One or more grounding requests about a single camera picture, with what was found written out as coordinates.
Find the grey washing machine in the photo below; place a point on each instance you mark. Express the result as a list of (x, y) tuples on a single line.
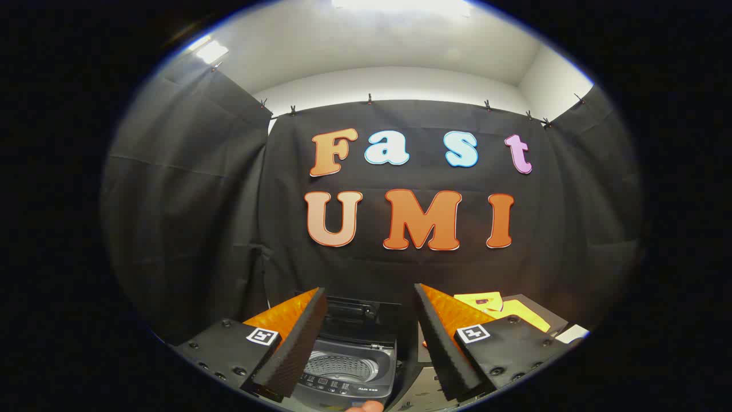
[(343, 366)]

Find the dark glass washing machine lid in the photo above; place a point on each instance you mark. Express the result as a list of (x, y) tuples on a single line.
[(360, 320)]

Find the ceiling light panel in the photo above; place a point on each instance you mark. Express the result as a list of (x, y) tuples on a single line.
[(211, 51)]

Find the yellow polo shirt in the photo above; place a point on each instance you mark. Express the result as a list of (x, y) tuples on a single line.
[(514, 312)]

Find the black backdrop cloth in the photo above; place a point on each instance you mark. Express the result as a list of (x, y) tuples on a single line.
[(229, 229)]

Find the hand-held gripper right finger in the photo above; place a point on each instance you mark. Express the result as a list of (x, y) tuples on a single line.
[(443, 343)]

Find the white paper sheet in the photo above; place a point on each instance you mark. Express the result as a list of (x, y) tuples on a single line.
[(572, 333)]

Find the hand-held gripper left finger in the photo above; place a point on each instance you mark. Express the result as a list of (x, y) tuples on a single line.
[(297, 343)]

